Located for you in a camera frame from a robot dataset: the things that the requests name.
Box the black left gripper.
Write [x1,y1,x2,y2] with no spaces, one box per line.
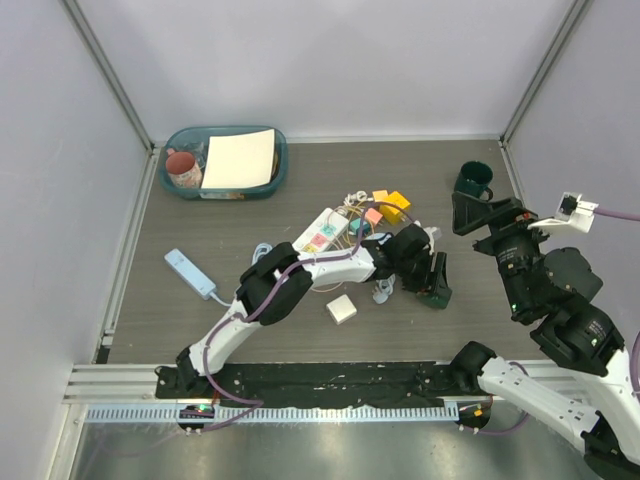
[396,250,450,301]

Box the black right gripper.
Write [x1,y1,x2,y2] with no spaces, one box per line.
[449,191,557,315]

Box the yellow cube socket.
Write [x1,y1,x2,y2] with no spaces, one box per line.
[378,191,411,225]

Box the pink plug adapter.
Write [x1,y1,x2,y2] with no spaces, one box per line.
[364,208,383,228]

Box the dark green box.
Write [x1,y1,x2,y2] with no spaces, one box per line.
[416,290,452,310]

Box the teal USB charger plug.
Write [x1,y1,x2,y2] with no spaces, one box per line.
[349,218,372,238]

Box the orange USB charger plug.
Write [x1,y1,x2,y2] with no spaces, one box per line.
[372,190,389,202]

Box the white power strip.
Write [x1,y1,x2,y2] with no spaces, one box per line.
[292,208,349,253]

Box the white charger block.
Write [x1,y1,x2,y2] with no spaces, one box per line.
[326,294,357,325]

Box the light blue power strip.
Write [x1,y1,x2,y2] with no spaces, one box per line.
[164,248,217,300]

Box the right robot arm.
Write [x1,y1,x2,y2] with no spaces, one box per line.
[451,192,639,479]

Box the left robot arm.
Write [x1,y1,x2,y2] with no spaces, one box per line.
[176,222,452,399]

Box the dark green mug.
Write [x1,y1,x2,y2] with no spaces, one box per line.
[454,161,494,201]

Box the white paper sheet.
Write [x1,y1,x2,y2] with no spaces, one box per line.
[201,129,275,189]

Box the red patterned cup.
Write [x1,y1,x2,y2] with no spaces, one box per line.
[165,151,203,189]

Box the teal plastic basin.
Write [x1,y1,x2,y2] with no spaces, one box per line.
[158,125,289,200]

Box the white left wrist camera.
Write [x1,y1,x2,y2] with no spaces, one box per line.
[425,227,442,241]

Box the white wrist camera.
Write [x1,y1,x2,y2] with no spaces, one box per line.
[425,227,442,241]
[527,192,599,234]

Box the light blue coiled cable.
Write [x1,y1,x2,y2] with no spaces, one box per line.
[370,279,397,306]

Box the yellow thin cable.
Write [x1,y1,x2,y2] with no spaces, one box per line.
[334,199,391,251]

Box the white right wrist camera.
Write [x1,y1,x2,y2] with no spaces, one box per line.
[527,192,599,234]

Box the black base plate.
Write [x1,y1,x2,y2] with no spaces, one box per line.
[153,360,501,410]

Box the light blue strip cable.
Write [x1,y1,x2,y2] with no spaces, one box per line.
[209,242,274,307]

